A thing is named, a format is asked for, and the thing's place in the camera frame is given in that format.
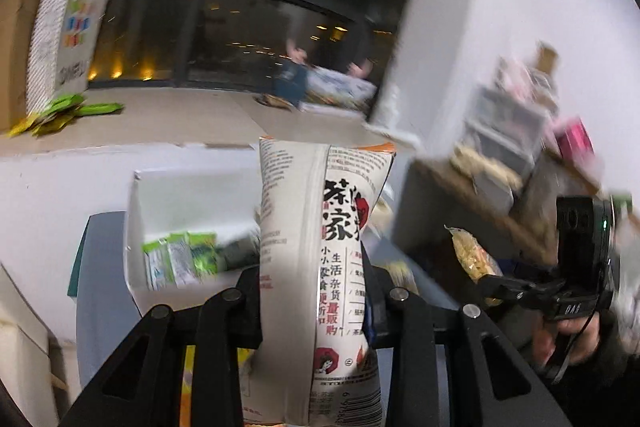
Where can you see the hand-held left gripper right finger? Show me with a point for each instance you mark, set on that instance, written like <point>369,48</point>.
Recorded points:
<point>380,317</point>

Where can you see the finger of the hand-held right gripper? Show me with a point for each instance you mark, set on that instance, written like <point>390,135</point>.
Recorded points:
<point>520,291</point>

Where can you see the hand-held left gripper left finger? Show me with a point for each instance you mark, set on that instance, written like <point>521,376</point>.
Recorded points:
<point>247,307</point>

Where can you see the white printed snack bag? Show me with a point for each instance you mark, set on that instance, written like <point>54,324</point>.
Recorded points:
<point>292,257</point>

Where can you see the white cardboard box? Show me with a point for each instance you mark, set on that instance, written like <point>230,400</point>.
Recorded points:
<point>190,202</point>

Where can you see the person's right forearm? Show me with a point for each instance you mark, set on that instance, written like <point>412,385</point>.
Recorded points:
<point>605,387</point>

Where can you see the person's right hand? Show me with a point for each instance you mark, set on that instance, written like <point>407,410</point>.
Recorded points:
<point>585,339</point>

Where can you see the row of green snack packets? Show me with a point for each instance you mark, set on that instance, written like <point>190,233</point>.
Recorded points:
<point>192,257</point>

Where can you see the wooden shelf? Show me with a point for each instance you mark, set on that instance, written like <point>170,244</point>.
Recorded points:
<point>505,217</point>

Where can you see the yellow orange snack packet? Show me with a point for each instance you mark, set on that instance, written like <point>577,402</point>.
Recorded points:
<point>190,387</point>

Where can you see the pink box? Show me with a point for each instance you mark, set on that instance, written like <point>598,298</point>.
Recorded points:
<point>575,139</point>

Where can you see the clear plastic drawer unit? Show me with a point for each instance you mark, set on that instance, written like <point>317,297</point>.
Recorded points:
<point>505,132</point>

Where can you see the grey blue storage bin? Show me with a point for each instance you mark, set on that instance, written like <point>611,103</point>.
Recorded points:
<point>100,307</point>

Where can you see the dark blue bag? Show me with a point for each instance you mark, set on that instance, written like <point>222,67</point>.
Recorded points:
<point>292,84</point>

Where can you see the beige cardboard box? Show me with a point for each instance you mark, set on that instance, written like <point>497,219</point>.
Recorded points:
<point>25,357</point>

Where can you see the pile of green yellow packets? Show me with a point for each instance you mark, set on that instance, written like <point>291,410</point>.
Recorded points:
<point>60,112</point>

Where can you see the white paper shopping bag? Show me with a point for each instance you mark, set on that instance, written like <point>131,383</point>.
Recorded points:
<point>62,37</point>

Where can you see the brown cardboard box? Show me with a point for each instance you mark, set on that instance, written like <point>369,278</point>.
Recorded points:
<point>15,52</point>

